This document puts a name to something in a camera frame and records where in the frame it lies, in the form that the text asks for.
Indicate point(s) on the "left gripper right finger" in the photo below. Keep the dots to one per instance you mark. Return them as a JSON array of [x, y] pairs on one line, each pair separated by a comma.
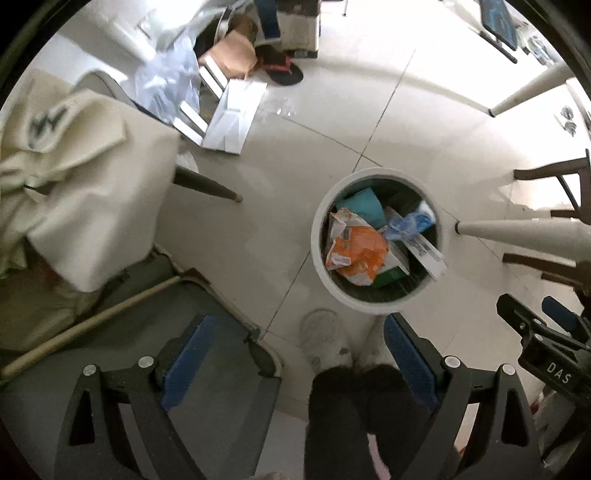
[[503, 441]]

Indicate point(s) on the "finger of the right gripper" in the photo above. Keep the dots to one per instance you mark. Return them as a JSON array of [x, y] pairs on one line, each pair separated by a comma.
[[576, 325], [529, 326]]

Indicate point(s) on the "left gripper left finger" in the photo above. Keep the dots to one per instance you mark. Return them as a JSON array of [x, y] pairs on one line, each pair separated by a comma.
[[93, 443]]

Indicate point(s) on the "white toothpaste box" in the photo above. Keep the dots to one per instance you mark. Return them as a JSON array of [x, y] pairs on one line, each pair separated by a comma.
[[427, 254]]

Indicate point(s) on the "orange white wrapper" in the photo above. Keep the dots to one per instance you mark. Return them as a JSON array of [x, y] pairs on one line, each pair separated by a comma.
[[356, 251]]

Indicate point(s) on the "clear blue plastic bag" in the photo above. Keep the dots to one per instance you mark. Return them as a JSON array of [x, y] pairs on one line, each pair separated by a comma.
[[400, 228]]

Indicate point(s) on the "white round trash bin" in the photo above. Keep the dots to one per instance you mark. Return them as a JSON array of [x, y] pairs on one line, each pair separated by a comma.
[[403, 194]]

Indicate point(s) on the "near white table leg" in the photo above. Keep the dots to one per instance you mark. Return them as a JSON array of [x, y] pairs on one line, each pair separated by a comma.
[[538, 234]]

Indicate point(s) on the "white table leg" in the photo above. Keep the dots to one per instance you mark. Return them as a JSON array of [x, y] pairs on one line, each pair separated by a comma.
[[553, 77], [538, 234]]

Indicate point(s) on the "white green medicine box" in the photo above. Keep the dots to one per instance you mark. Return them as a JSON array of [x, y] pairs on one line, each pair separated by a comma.
[[396, 266]]

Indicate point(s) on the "grey upholstered seat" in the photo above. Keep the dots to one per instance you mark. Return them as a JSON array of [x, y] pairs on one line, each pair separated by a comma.
[[224, 416]]

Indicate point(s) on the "dark wooden chair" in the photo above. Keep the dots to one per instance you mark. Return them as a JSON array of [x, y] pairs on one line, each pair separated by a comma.
[[577, 276]]

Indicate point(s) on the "right grey slipper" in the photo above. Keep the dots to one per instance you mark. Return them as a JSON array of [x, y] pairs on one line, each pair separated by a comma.
[[375, 351]]

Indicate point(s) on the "grey slipper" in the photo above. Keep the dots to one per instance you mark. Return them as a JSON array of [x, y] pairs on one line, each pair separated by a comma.
[[324, 342], [375, 351]]

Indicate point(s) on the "left dark trouser leg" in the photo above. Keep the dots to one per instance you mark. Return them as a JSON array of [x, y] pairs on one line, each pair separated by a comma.
[[336, 446]]

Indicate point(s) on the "left grey slipper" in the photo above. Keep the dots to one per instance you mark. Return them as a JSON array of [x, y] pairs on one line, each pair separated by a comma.
[[324, 342]]

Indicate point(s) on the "far white table leg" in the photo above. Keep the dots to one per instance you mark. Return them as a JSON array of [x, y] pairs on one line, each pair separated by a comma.
[[553, 77]]

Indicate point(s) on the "cream cloth on chair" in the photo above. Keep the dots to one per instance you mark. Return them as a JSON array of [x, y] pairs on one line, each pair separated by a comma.
[[83, 177]]

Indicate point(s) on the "dark chair leg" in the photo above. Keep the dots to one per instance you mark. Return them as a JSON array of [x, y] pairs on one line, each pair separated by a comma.
[[191, 180]]

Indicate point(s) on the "dark monitor screen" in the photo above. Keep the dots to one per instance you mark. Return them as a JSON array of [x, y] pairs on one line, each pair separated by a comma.
[[498, 27]]

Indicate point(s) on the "white flat cardboard sheet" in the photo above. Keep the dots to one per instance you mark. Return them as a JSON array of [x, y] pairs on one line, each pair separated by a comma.
[[233, 116]]

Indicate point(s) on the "black red flip-flop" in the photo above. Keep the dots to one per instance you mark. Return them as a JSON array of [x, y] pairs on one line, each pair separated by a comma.
[[278, 66]]

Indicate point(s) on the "clear plastic sheet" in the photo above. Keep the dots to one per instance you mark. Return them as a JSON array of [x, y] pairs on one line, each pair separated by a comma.
[[171, 77]]

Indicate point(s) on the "white appliance box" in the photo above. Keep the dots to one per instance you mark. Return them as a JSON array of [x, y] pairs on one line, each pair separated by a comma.
[[300, 27]]

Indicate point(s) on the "brown cardboard box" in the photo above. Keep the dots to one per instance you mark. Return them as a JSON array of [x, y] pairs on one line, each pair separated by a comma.
[[235, 54]]

